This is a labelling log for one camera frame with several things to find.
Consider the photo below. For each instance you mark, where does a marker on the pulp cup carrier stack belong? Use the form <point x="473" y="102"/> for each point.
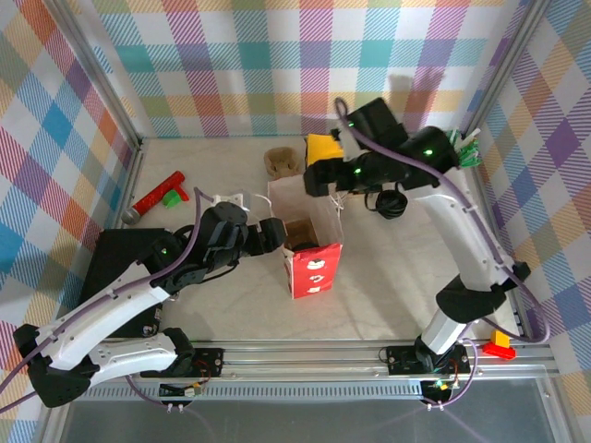
<point x="279" y="159"/>

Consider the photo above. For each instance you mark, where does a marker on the green striped wrapped straw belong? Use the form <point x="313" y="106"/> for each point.
<point x="453" y="135"/>

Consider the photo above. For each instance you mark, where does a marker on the aluminium table side rail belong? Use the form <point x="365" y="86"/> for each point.
<point x="134" y="175"/>

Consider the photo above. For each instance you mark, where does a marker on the aluminium frame post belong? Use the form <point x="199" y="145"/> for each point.
<point x="102" y="76"/>
<point x="505" y="69"/>

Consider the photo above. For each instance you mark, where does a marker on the yellow toy brick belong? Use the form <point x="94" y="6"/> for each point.
<point x="500" y="337"/>

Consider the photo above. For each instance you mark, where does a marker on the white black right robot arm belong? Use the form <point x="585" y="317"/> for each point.
<point x="466" y="244"/>

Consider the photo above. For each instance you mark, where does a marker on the yellow folded cloth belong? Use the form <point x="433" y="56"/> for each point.
<point x="323" y="147"/>

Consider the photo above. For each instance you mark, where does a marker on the small circuit board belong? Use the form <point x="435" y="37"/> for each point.
<point x="184" y="391"/>

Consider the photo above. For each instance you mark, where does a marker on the black cup lid stack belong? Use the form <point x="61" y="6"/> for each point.
<point x="380" y="205"/>

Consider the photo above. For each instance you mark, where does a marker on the white wrapped straw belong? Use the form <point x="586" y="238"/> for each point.
<point x="473" y="135"/>

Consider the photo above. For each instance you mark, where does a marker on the green toy block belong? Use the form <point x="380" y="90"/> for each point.
<point x="172" y="199"/>

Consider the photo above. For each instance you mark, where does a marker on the red toy brick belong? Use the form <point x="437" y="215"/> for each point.
<point x="501" y="351"/>

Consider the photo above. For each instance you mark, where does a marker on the red paper gift bag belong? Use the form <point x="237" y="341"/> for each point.
<point x="314" y="277"/>

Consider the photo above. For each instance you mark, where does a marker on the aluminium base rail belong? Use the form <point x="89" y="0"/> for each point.
<point x="300" y="357"/>

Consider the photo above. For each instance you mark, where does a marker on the red toy microphone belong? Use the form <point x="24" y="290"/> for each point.
<point x="154" y="196"/>

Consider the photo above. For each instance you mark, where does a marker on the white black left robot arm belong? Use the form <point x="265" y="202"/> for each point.
<point x="101" y="314"/>

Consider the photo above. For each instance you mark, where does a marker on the black hard case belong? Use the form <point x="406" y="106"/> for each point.
<point x="111" y="267"/>

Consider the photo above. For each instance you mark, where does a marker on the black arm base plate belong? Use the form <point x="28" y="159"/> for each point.
<point x="210" y="360"/>
<point x="399" y="360"/>

